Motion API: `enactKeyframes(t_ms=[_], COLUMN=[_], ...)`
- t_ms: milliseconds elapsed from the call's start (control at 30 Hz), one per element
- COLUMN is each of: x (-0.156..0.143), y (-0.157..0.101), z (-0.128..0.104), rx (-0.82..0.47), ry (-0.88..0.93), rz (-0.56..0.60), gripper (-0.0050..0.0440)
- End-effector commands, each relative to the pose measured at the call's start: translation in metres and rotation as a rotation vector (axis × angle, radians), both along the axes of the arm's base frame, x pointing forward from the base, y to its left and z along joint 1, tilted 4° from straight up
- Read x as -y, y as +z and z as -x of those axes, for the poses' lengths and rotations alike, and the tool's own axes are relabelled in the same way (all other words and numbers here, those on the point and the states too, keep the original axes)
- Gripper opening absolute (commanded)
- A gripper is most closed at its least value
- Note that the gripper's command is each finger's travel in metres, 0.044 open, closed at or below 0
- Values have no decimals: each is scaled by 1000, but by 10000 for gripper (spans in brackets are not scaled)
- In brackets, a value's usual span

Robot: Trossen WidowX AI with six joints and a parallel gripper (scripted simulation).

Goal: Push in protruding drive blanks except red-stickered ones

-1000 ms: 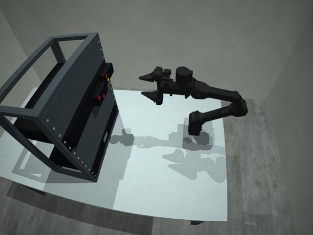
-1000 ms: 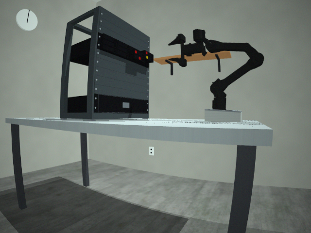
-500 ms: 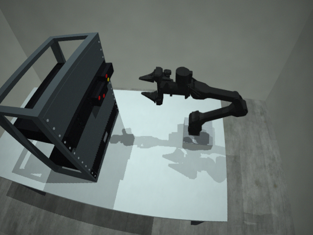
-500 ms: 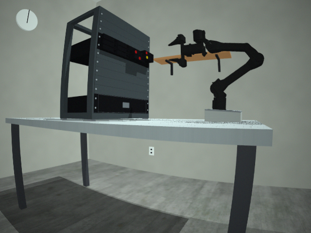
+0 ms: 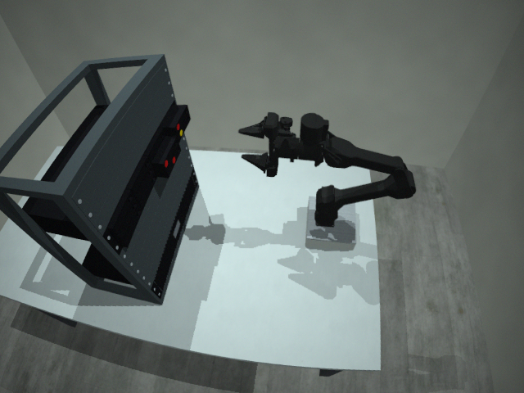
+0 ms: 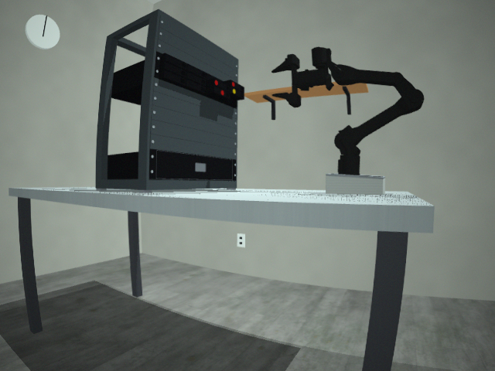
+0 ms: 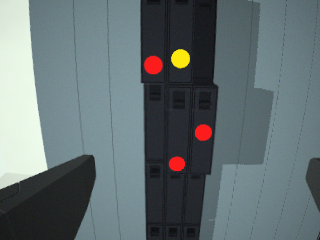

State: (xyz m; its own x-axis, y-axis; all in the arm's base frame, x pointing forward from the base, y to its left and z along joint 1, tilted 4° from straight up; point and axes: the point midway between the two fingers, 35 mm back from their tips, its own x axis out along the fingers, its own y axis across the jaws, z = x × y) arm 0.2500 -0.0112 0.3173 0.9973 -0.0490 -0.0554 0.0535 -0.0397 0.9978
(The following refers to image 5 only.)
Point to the dark grey server rack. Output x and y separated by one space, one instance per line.
109 174

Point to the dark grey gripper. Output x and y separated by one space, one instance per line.
285 147

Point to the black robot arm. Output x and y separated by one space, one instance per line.
343 154

